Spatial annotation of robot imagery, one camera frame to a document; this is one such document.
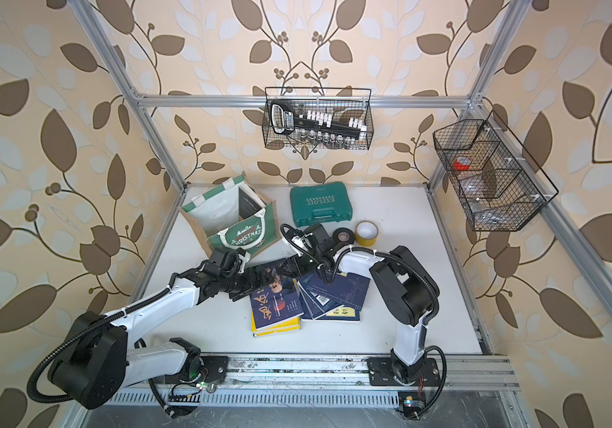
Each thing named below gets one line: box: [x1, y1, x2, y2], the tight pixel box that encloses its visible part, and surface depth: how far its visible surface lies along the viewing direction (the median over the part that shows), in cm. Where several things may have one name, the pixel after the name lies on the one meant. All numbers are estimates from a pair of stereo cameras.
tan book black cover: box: [238, 183, 267, 220], surface depth 94 cm
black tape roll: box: [332, 227, 356, 246], surface depth 104 cm
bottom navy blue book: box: [297, 271, 371, 313], surface depth 84 cm
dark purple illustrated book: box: [249, 268, 305, 330], surface depth 82 cm
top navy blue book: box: [297, 271, 371, 321], surface depth 84 cm
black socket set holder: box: [270, 100, 368, 144], surface depth 86 cm
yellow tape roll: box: [354, 220, 380, 247], surface depth 104 cm
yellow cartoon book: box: [250, 311, 302, 338], surface depth 80 cm
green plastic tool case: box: [289, 181, 353, 228], surface depth 111 cm
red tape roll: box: [453, 155, 472, 172], surface depth 84 cm
